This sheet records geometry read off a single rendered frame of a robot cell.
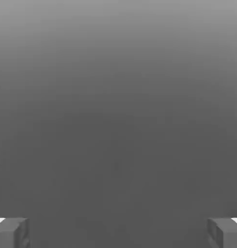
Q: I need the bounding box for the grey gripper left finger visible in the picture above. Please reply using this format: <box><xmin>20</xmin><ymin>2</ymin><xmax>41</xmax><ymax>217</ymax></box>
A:
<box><xmin>0</xmin><ymin>217</ymin><xmax>31</xmax><ymax>248</ymax></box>

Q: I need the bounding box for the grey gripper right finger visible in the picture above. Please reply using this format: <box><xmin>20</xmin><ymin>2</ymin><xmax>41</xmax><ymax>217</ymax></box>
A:
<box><xmin>206</xmin><ymin>217</ymin><xmax>237</xmax><ymax>248</ymax></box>

